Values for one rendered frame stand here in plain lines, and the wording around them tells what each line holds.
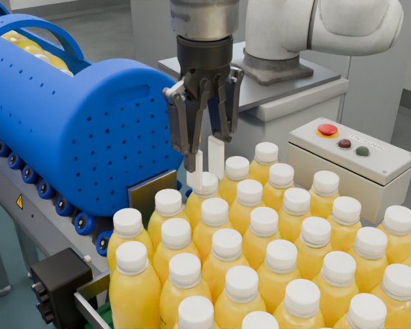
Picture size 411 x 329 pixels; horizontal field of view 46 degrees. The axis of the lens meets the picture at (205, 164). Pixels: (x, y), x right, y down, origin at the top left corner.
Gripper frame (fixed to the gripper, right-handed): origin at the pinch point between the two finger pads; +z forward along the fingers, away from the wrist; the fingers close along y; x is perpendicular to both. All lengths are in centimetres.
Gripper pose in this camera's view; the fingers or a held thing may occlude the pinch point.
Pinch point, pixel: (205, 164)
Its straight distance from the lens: 73.7
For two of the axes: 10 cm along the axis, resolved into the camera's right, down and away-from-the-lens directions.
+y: -7.5, 3.5, -5.6
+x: 6.6, 3.9, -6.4
